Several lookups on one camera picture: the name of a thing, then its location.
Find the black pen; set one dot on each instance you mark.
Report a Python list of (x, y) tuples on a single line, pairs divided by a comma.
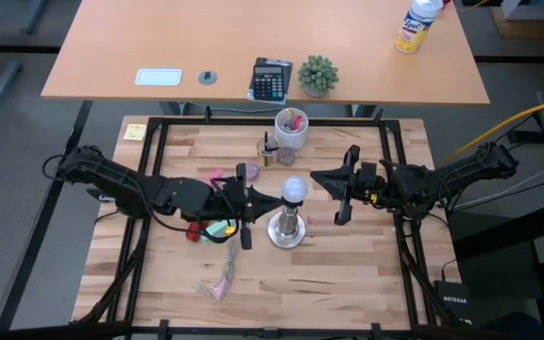
[(266, 141)]

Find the black Netgear box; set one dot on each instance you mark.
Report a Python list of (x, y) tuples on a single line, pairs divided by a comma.
[(453, 302)]

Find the black metal rig frame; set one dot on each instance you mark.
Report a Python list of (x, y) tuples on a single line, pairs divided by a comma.
[(272, 122)]

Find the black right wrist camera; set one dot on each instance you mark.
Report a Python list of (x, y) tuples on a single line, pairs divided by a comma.
[(368, 171)]

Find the yellow sticky note pad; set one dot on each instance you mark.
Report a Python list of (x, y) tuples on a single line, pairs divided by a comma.
[(135, 132)]

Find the yellow Lysol wipes canister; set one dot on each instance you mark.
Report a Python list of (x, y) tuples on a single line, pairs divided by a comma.
[(413, 30)]

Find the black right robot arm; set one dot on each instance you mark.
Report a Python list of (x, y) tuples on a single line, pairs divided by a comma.
[(465, 165)]

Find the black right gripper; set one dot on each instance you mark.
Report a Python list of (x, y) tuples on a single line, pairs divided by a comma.
[(371, 191)]

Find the green succulent in pot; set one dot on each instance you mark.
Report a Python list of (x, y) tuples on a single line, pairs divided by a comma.
[(318, 75)]

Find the large pink patterned round tin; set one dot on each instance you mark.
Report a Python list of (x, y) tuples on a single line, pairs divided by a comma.
[(253, 172)]

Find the pink stapler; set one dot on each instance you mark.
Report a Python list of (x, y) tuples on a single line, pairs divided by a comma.
[(214, 175)]

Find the mint green stapler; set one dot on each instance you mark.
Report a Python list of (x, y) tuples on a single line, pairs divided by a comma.
[(215, 230)]

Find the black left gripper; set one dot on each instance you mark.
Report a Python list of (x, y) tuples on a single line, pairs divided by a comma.
[(229, 203)]

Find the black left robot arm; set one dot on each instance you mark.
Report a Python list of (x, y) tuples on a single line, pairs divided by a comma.
[(125, 184)]

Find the black desk calculator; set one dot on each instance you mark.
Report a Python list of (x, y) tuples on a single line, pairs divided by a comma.
[(269, 82)]

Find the orange wooden desk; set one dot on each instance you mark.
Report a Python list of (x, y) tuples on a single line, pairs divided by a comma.
[(206, 38)]

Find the white textured pen cup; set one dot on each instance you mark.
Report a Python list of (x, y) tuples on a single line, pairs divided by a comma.
[(291, 140)]

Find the white round lightbulb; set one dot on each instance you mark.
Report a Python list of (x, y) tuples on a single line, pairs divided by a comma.
[(294, 188)]

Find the brushed silver lamp base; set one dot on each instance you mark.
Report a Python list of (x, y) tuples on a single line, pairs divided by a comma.
[(286, 231)]

